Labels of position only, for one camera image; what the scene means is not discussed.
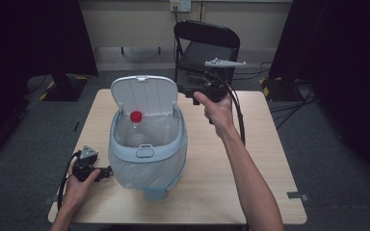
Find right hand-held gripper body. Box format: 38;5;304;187
193;57;248;104

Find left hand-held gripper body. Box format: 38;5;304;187
71;144;103;183

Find light blue lidded trash can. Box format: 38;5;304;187
108;74;189;202

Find clear bottle with red cap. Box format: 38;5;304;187
125;110;150;148

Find person's right hand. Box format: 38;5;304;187
193;90;236;140

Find person's left hand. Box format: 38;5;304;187
60;162;101;212

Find translucent plastic bin liner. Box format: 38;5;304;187
108;110;189;191

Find black folding chair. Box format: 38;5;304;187
172;19;241;94

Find grey tape strip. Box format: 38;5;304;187
286;191;310;203
42;195;59;206

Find black stand base striped tape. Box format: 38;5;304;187
39;73;90;103
259;76;304;103

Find dark curtain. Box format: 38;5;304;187
268;0;370;191
0;0;99;167

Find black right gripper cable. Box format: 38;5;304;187
225;82;247;146

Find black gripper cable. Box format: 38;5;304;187
56;149;82;212
225;82;247;146

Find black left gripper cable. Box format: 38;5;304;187
56;149;82;212

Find black floor cables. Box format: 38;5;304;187
233;61;320;130

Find white wall socket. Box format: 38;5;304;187
169;0;193;13

